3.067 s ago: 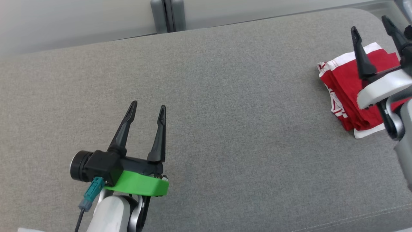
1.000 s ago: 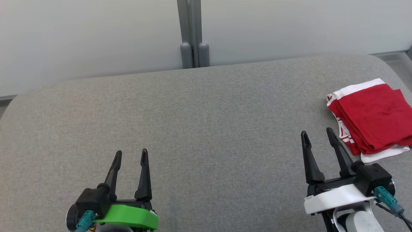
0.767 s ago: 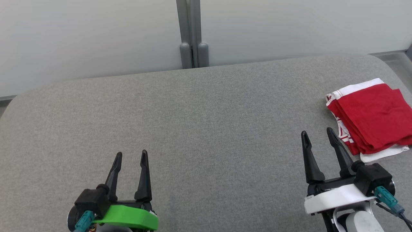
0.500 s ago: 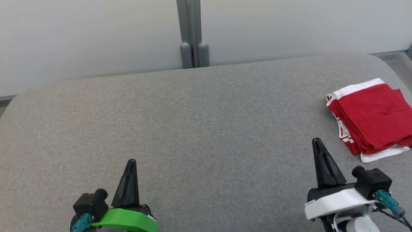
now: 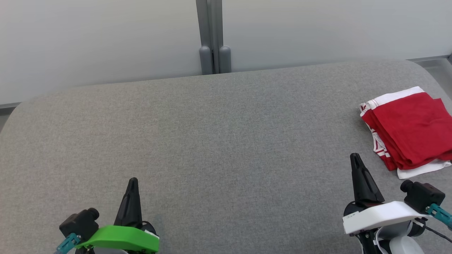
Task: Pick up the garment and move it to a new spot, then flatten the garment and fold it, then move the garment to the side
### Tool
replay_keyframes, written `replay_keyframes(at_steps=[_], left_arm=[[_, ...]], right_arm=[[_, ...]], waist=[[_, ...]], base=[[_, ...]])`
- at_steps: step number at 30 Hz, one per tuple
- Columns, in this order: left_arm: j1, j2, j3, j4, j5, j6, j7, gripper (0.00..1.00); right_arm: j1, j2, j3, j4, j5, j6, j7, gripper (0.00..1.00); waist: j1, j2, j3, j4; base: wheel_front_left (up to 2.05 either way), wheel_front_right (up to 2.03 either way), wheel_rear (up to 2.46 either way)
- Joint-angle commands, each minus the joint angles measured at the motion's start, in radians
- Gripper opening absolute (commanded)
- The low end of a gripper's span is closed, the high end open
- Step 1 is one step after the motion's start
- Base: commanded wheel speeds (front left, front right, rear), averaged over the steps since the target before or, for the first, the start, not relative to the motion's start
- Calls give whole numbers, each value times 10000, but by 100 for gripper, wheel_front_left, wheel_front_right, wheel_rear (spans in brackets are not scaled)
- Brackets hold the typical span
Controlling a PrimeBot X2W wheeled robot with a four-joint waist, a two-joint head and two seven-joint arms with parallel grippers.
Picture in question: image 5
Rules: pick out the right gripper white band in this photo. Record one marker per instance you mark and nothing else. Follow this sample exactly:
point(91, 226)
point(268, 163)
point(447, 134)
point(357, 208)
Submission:
point(381, 215)

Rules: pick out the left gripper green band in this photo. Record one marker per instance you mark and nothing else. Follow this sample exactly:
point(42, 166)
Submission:
point(120, 238)

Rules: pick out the red white Bulls jersey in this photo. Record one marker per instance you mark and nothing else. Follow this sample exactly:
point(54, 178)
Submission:
point(420, 170)

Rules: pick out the red Bulls 23 shorts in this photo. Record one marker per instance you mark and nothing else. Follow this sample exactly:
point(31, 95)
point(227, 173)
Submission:
point(413, 127)

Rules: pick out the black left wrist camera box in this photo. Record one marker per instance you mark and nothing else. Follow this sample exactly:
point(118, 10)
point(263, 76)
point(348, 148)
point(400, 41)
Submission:
point(79, 222)

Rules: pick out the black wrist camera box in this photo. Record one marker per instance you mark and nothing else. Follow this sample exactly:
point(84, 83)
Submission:
point(422, 195)
point(79, 222)

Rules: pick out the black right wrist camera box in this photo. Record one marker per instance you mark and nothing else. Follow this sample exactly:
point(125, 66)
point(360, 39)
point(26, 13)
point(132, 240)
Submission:
point(422, 195)

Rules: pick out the grey partition post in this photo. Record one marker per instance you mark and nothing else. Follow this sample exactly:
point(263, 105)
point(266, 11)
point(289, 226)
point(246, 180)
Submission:
point(213, 35)

